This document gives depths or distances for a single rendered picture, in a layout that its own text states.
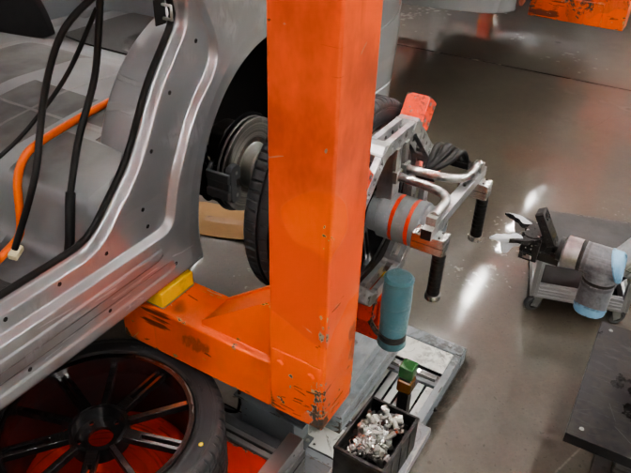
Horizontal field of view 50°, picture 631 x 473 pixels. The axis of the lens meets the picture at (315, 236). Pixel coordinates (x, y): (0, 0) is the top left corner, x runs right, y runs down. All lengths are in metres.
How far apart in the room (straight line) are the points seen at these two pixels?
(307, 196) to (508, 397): 1.55
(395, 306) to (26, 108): 1.29
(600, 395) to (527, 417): 0.37
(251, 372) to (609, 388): 1.21
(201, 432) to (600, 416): 1.23
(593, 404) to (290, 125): 1.44
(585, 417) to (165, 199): 1.43
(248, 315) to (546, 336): 1.63
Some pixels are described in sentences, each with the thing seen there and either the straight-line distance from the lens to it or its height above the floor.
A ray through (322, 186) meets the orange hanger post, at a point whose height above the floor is 1.24.
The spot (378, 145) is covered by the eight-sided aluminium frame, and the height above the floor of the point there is 1.12.
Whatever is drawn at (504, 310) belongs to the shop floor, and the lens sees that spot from 3.09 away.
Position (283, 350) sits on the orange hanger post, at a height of 0.74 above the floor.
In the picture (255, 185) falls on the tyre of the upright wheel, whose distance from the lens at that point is 1.81.
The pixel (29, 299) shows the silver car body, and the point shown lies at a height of 0.95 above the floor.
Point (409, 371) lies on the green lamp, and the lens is 1.77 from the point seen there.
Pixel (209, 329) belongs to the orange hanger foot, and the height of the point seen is 0.68.
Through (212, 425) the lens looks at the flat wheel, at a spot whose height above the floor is 0.50.
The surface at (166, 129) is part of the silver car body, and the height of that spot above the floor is 1.17.
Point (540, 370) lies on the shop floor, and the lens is 2.85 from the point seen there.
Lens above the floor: 1.89
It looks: 34 degrees down
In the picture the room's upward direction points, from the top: 2 degrees clockwise
